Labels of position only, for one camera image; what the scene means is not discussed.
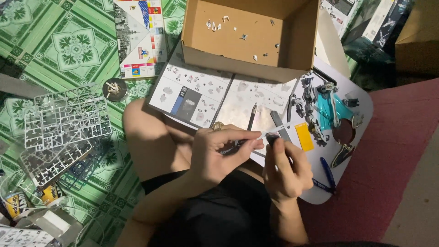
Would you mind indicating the person's left hand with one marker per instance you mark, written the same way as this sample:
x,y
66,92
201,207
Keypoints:
x,y
209,161

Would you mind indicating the person's right hand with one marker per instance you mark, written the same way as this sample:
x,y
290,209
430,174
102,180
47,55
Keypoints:
x,y
291,178

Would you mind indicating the person's right fingers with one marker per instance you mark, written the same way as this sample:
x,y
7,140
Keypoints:
x,y
286,157

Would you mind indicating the dark model part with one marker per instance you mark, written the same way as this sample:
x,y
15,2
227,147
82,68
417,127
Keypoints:
x,y
231,148

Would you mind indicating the yellow sanding card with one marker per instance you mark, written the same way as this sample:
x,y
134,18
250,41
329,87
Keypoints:
x,y
304,137

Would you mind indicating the grey sanding file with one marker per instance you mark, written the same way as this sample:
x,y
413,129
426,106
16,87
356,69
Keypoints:
x,y
278,121

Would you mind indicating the black tweezers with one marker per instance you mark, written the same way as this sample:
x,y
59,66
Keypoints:
x,y
290,111

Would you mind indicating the slim metal hobby knife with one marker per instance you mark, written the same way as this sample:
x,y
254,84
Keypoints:
x,y
253,118

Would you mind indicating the dark pointed shield part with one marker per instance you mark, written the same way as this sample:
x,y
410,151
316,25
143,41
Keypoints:
x,y
343,155

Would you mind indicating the grey robot model figure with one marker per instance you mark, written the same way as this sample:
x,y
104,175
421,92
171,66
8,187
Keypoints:
x,y
310,99

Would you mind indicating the teal clear model part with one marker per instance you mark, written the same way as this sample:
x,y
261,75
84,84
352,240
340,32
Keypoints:
x,y
327,109

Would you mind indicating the gold model part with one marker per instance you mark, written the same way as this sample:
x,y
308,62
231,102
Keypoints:
x,y
218,126

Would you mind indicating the person's black shorts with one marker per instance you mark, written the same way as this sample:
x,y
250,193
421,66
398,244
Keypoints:
x,y
219,216

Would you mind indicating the white lap table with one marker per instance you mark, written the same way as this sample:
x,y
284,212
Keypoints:
x,y
363,99

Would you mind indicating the red floor mat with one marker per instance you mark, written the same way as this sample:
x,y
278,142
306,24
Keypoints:
x,y
384,154

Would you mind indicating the model instruction manual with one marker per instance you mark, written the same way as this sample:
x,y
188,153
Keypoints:
x,y
205,92

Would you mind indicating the brown cardboard box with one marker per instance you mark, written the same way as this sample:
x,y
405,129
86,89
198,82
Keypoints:
x,y
240,41

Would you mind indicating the person's left leg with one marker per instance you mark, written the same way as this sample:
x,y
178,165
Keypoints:
x,y
151,140

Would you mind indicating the scattered small plastic parts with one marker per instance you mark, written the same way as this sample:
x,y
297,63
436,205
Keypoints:
x,y
219,24

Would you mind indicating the stack of model kit boxes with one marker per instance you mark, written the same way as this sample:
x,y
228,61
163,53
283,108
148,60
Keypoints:
x,y
370,27

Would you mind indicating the large brown carton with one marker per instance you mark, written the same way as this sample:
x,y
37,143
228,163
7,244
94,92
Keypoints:
x,y
420,44

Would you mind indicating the round dark lid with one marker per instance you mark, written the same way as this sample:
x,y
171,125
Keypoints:
x,y
114,89

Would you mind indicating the colourful board game box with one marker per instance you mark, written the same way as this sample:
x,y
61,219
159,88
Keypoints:
x,y
140,37

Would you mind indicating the blue plastic parts runner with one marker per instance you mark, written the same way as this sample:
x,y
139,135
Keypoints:
x,y
91,164

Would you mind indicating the grey plastic parts runner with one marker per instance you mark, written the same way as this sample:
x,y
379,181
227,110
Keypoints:
x,y
51,164

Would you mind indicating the yellow-label bottle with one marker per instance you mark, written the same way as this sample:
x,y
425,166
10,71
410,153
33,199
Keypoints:
x,y
15,205
52,193

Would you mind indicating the clear plastic bag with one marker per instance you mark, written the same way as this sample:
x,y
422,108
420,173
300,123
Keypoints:
x,y
37,219

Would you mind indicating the printed instruction sheet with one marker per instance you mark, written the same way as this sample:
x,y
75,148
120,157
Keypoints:
x,y
24,237

